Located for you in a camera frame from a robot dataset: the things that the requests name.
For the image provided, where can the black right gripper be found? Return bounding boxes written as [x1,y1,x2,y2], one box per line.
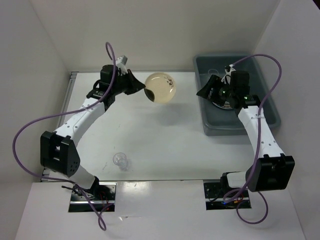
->
[196,74,235,106]

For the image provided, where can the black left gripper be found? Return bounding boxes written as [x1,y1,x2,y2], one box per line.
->
[112,69,146,96]

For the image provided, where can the beige dish with dark spot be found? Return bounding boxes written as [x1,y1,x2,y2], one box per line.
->
[143,72,177,104]

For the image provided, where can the clear plastic cup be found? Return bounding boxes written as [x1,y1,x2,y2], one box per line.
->
[207,69,219,75]
[113,152,129,171]

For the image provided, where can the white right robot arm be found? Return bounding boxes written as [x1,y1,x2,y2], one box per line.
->
[196,68,295,203]

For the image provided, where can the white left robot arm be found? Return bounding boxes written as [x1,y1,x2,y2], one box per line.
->
[40,65,146,200]

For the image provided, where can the clear plastic cup in bin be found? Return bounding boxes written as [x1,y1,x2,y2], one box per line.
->
[207,69,219,75]

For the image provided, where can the grey plastic bin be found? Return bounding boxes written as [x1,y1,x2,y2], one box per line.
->
[193,53,281,145]

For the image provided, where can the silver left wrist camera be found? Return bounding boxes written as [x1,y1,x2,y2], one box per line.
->
[116,55,128,66]

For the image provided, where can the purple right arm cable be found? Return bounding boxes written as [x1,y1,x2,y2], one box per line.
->
[222,53,283,224]

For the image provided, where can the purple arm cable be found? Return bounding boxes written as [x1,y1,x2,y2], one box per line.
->
[222,53,283,224]
[12,41,118,231]

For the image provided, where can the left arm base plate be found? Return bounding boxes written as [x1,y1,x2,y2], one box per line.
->
[68,181,117,213]

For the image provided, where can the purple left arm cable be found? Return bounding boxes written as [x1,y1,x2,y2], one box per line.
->
[12,41,118,231]

